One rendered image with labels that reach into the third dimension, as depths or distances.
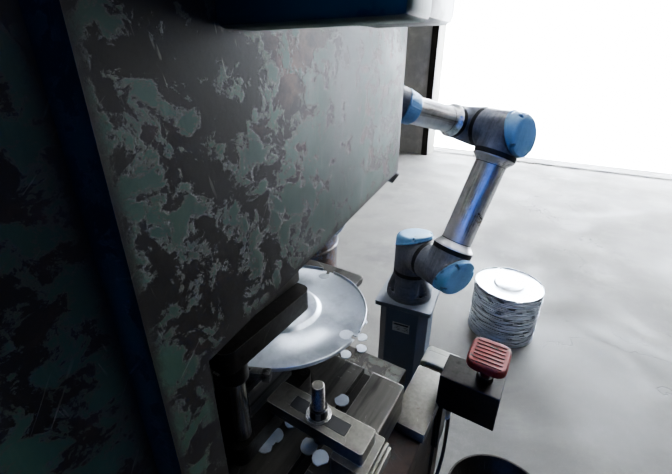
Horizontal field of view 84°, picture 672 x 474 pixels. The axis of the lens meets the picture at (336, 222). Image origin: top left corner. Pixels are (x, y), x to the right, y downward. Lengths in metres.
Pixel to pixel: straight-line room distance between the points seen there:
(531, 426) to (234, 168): 1.52
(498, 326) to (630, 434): 0.54
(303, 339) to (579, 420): 1.30
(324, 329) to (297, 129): 0.41
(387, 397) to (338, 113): 0.46
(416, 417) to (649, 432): 1.24
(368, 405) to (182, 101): 0.52
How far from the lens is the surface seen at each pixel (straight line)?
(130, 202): 0.20
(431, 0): 0.19
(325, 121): 0.31
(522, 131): 1.10
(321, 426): 0.54
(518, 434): 1.60
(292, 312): 0.51
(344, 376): 0.66
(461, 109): 1.15
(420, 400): 0.73
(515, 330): 1.86
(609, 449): 1.71
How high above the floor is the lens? 1.19
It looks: 24 degrees down
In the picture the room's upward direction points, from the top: straight up
